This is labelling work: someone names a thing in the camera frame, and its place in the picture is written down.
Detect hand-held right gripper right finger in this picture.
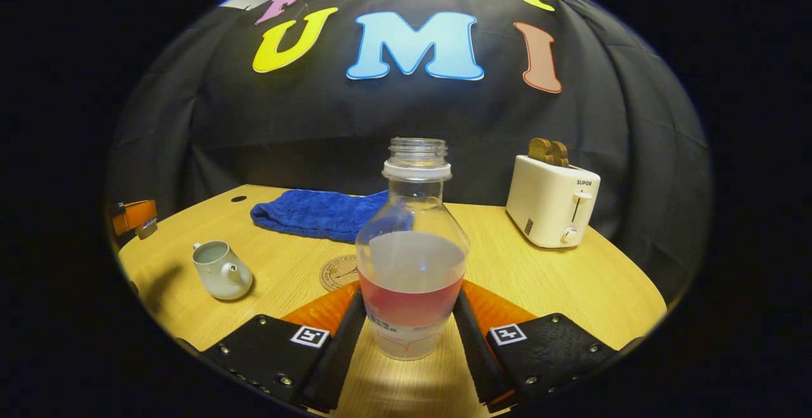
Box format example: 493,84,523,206
452,278,619,415

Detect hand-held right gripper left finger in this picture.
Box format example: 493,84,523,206
202,280,368,415

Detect round wooden coaster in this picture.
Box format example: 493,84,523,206
319,254,362,293

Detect clear water bottle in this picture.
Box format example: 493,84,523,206
355,138,471,362

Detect white teacup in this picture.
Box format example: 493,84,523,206
192,240,254,301

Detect blue towel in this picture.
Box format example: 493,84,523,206
251,189,413,245

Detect white toaster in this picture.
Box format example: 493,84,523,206
506,155,601,249

